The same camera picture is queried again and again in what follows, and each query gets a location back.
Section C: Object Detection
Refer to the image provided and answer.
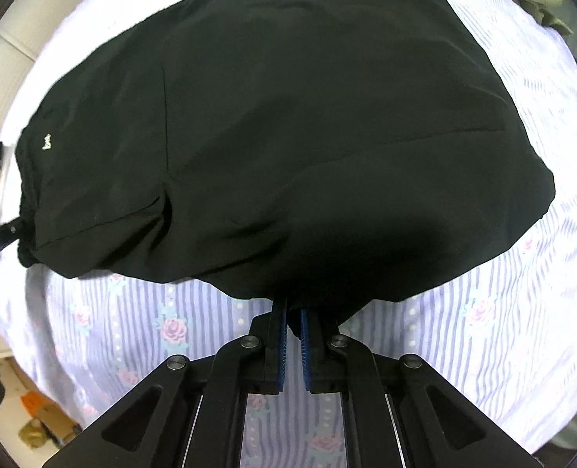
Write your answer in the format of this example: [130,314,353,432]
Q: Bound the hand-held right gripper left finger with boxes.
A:
[41,297,289,468]

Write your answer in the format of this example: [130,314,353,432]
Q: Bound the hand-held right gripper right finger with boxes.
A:
[300,306,539,468]

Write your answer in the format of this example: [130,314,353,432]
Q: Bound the black pants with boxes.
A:
[14,0,557,325]

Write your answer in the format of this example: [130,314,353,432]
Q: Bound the orange packet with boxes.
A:
[20,392,58,416]

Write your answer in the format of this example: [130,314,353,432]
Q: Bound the floral striped bed sheet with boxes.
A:
[0,0,577,468]

